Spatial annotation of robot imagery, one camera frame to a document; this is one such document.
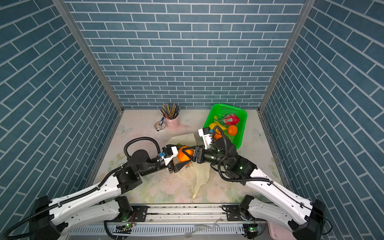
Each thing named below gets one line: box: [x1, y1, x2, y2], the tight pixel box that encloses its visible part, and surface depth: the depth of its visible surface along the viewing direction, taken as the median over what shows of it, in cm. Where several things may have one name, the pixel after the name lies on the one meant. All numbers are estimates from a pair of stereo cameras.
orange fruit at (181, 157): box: [177, 145, 195, 163], surface depth 62 cm
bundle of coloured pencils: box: [160, 102, 181, 120], surface depth 104 cm
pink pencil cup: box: [166, 115, 180, 130], surface depth 109 cm
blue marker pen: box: [156, 117, 165, 132], surface depth 109 cm
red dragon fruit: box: [214, 113, 240, 126], surface depth 107 cm
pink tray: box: [267, 221, 297, 240], surface depth 69 cm
